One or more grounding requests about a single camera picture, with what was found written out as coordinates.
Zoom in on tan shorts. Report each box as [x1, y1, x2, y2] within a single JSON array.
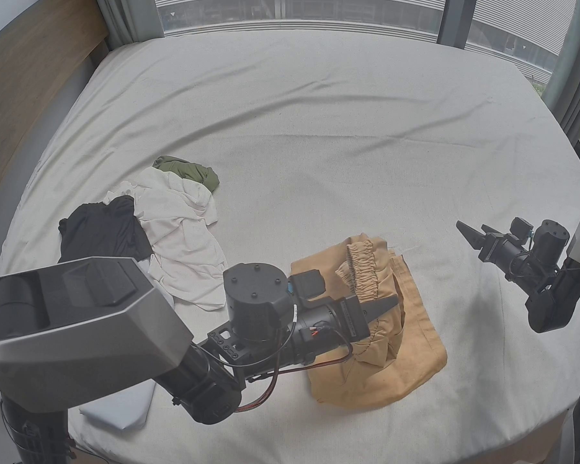
[[290, 233, 448, 410]]

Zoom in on white garment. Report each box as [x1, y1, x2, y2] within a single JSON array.
[[101, 166, 229, 312]]

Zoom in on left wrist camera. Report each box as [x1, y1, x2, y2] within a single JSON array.
[[289, 270, 325, 303]]

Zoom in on olive green garment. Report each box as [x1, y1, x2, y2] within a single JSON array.
[[152, 155, 220, 193]]

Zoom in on bed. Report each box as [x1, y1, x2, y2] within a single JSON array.
[[0, 0, 580, 464]]

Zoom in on pale grey garment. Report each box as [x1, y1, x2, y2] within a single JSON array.
[[77, 379, 156, 430]]

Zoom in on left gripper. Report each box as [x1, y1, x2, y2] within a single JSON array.
[[296, 294, 400, 362]]

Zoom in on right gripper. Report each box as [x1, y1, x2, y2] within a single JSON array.
[[456, 220, 535, 273]]

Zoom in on grey-green curtain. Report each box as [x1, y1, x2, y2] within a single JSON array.
[[84, 0, 165, 49], [544, 0, 580, 136]]

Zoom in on black T-shirt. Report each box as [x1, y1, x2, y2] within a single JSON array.
[[58, 195, 153, 265]]

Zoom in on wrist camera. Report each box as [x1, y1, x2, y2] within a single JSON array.
[[289, 270, 325, 303], [510, 217, 535, 240]]

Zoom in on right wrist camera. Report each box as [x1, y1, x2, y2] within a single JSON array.
[[510, 217, 535, 240]]

